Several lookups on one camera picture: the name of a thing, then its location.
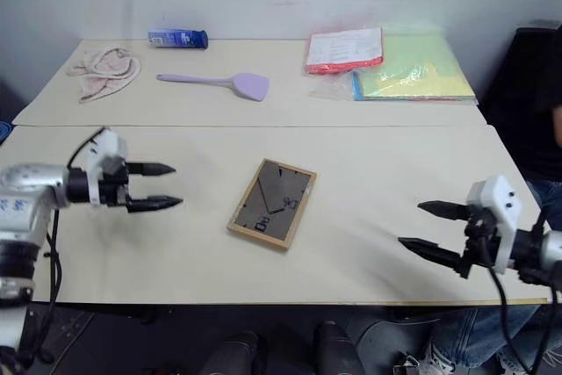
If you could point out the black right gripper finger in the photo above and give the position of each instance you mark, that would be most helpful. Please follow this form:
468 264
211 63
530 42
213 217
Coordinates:
432 251
445 210

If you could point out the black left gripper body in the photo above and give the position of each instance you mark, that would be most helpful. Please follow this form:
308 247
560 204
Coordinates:
115 192

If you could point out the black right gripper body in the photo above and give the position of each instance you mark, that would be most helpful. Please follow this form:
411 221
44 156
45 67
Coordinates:
480 239

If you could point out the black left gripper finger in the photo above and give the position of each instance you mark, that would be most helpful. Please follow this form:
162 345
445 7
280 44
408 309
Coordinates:
153 204
149 169

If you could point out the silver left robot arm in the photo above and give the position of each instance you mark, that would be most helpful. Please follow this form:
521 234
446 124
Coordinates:
30 177

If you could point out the person's bare forearm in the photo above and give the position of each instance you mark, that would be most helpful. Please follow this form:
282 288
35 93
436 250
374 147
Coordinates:
558 127

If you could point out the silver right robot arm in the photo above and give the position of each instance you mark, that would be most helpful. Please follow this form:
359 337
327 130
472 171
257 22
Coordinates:
551 247

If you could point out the person's blue jeans legs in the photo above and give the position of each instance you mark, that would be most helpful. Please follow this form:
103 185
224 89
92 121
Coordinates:
478 331

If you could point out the pink crumpled towel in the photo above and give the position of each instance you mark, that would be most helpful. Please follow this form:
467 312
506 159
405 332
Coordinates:
107 67

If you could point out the white sneaker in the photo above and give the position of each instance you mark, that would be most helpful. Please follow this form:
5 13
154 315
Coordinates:
439 362

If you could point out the blue object at table edge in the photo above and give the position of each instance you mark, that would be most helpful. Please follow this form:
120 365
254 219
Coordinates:
3 131

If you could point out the purple silicone spatula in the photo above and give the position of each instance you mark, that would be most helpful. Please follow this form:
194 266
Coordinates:
252 85

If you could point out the blue cylindrical package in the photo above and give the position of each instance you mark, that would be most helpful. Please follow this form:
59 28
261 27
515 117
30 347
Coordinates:
175 38

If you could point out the person's black shirt torso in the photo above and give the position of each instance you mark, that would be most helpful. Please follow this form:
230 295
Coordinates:
527 98

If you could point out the coloured paper pack in plastic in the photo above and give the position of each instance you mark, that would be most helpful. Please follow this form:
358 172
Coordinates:
417 72

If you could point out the dark rounded shape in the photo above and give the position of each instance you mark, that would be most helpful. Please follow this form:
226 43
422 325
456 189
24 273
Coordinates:
237 355

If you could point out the red paper packet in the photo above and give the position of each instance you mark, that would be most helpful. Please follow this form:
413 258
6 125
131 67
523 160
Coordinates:
344 50

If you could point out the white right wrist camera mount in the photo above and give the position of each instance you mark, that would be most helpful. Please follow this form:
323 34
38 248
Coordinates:
496 195

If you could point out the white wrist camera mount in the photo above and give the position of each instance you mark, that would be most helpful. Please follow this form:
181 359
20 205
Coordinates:
496 195
107 143

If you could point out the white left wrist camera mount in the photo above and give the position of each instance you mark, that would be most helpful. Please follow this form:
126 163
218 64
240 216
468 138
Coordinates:
107 143

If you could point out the wooden picture frame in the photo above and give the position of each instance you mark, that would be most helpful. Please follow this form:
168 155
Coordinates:
272 204

